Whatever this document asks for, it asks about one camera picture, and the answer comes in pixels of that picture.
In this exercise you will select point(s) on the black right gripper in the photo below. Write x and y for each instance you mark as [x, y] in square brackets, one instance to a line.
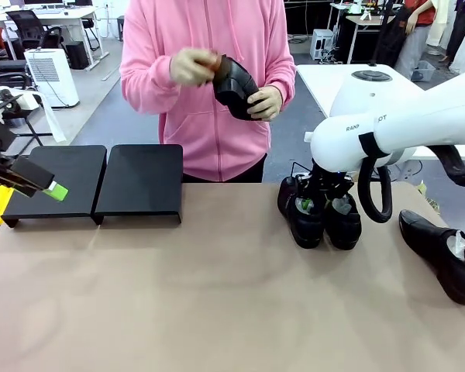
[329, 181]

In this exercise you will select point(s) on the black chunky casual shoe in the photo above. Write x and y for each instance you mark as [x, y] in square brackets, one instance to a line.
[343, 230]
[300, 228]

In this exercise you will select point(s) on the black perforated dress shoe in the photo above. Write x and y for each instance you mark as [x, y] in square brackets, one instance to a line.
[434, 252]
[236, 93]

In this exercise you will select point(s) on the brown shoe brush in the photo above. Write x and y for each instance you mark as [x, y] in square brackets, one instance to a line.
[218, 62]

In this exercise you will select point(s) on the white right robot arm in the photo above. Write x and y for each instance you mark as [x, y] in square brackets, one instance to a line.
[410, 124]

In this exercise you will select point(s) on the person's right forearm pink sleeve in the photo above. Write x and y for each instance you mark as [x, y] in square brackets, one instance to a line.
[147, 85]

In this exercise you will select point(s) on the person's left forearm pink sleeve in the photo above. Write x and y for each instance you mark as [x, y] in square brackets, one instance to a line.
[288, 89]

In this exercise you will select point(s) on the black metal shoe stand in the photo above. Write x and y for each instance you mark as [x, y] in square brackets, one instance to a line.
[62, 174]
[139, 178]

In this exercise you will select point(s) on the person's left hand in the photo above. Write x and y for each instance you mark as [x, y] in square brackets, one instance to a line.
[269, 102]

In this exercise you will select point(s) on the person's right hand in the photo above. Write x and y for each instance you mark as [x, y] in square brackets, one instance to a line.
[190, 66]

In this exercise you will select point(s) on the white paper shoe stuffing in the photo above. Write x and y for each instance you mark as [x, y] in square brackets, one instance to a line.
[343, 205]
[312, 206]
[457, 242]

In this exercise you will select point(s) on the small white wrist connector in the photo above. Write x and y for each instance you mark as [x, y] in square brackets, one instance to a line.
[308, 136]

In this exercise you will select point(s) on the white draped cloth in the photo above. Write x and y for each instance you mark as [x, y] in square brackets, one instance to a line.
[48, 112]

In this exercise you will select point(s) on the white air purifier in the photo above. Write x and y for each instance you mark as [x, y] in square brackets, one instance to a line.
[52, 77]

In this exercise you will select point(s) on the black office chair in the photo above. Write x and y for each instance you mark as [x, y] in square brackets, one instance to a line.
[91, 31]
[31, 31]
[4, 71]

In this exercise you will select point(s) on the crumpled yellowish bag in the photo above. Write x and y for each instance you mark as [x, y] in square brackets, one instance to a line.
[430, 197]

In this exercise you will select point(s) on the person's pink hoodie torso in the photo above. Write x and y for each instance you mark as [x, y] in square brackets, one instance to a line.
[217, 135]

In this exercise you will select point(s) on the black computer tower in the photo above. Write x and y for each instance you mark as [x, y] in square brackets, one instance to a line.
[76, 54]

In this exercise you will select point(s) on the white computer case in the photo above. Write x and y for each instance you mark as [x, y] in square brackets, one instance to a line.
[322, 44]

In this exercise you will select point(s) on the white office desk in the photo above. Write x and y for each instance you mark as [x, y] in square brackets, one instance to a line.
[42, 16]

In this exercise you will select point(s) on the grey plastic bin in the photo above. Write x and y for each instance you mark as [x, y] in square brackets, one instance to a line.
[424, 71]

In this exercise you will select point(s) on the black stool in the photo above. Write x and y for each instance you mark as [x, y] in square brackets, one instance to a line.
[121, 27]

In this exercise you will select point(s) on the black hanging apron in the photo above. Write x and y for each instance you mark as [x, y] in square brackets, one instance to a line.
[391, 42]

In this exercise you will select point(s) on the black table with wooden top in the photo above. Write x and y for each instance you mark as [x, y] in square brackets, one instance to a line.
[368, 20]

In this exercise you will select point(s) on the mannequin red top grey trousers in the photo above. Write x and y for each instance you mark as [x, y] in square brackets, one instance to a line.
[418, 35]

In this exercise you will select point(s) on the beige hanging garment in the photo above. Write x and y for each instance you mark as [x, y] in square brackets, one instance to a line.
[438, 23]

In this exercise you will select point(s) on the dark hanging garment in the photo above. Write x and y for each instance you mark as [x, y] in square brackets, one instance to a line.
[463, 27]

